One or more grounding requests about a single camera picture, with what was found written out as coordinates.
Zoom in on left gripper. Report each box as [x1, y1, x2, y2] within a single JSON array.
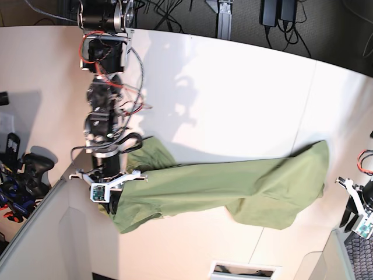
[[335, 177, 372, 233]]

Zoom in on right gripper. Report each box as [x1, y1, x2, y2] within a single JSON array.
[[69, 156, 147, 215]]

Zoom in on green t-shirt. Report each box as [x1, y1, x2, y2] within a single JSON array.
[[103, 137, 329, 234]]

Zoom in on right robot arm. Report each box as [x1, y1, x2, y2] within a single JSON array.
[[71, 1, 145, 215]]

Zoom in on grey partition panel right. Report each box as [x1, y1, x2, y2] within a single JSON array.
[[297, 229, 355, 280]]

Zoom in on grey partition panel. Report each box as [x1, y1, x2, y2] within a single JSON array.
[[297, 229, 355, 280], [1, 179, 92, 280]]

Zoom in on grey partition panel left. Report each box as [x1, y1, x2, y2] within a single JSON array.
[[1, 179, 92, 280]]

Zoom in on black game controller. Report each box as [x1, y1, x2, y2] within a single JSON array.
[[22, 153, 54, 199]]

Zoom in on blue orange clamp tools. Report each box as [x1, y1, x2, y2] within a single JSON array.
[[1, 169, 37, 223]]

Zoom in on black remote control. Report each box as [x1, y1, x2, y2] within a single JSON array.
[[5, 132, 20, 172]]

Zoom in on white paper sheet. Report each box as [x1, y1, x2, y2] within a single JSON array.
[[0, 112, 15, 134]]

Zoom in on black power adapter left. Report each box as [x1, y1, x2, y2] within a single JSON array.
[[259, 0, 279, 27]]

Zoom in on black power adapter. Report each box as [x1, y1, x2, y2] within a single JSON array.
[[280, 0, 297, 22], [259, 0, 279, 27]]

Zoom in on black power adapter right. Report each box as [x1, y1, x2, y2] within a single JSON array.
[[280, 0, 297, 22]]

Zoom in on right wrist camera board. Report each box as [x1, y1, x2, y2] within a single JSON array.
[[90, 185, 105, 202]]

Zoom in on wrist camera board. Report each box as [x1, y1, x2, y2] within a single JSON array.
[[354, 220, 372, 240], [90, 185, 105, 202]]

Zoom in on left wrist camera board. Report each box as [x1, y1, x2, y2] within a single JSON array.
[[354, 220, 372, 240]]

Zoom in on white cable grommet tray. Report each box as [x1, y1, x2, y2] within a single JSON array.
[[209, 260, 283, 280]]

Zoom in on aluminium frame post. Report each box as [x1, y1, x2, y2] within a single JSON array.
[[205, 0, 234, 40]]

